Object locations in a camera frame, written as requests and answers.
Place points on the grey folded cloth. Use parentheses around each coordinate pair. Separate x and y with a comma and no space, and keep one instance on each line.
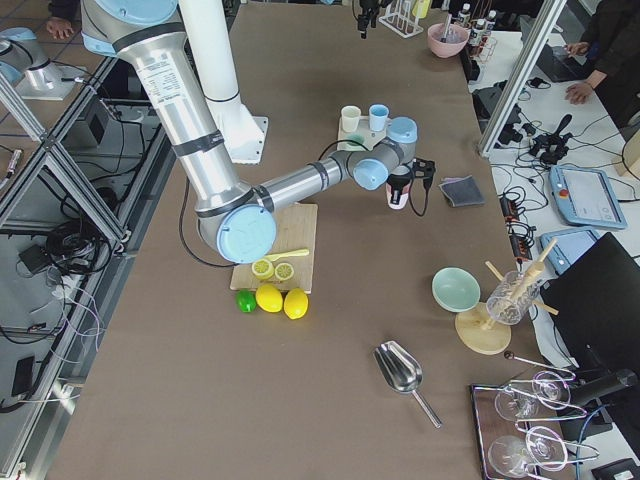
(461,191)

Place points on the clear glass on stand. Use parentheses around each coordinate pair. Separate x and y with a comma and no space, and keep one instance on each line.
(504,307)

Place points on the pink bowl with ice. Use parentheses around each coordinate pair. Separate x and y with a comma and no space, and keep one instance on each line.
(449,44)

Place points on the yellow plastic knife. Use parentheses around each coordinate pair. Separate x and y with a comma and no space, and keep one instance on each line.
(302,252)

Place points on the black power strip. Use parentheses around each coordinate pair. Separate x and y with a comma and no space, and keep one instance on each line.
(519,233)

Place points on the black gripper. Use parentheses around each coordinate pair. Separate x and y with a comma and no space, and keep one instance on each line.
(398,182)
(363,20)

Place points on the yellow cup on rack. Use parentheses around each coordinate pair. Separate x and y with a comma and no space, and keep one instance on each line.
(421,8)

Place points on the aluminium frame post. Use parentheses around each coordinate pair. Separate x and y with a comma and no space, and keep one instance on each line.
(533,46)

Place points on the white wire cup rack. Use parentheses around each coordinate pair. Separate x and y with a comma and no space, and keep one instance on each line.
(397,16)

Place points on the black glass tray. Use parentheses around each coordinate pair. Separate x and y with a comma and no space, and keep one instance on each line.
(551,452)

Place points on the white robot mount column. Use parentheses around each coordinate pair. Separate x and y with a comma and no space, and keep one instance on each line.
(208,35)

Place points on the beige rabbit tray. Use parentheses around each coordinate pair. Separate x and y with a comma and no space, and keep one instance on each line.
(371,138)

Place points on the whole lemon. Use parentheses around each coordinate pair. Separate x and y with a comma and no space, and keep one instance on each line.
(296,304)
(269,298)

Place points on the metal scoop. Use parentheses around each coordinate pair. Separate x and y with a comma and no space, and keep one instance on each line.
(403,374)

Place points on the cream cup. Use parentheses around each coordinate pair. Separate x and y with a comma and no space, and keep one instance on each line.
(350,118)

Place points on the blue teach pendant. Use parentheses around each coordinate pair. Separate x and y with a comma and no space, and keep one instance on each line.
(584,197)

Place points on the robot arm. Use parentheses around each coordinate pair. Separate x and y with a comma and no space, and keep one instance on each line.
(180,51)

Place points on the green lime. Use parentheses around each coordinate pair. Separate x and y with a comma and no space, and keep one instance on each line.
(245,301)

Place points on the green bowl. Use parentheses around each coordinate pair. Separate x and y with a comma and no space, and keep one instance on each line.
(455,290)

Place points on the wine glass on rack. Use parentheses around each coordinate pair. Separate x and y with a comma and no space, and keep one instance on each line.
(514,406)

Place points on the blue cup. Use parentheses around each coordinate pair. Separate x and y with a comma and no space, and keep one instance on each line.
(378,116)

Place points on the lemon slice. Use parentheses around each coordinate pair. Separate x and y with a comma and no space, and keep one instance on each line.
(284,271)
(262,269)

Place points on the pink cup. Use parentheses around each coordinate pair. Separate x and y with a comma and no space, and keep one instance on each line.
(396,204)

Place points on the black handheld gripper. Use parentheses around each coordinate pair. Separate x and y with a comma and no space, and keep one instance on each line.
(551,147)

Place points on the metal muddler stick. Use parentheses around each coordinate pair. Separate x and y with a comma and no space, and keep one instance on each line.
(445,29)

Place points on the green cup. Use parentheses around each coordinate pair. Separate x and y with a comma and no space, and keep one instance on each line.
(354,142)

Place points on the wooden stand with base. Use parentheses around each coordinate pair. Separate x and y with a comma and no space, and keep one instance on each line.
(482,334)

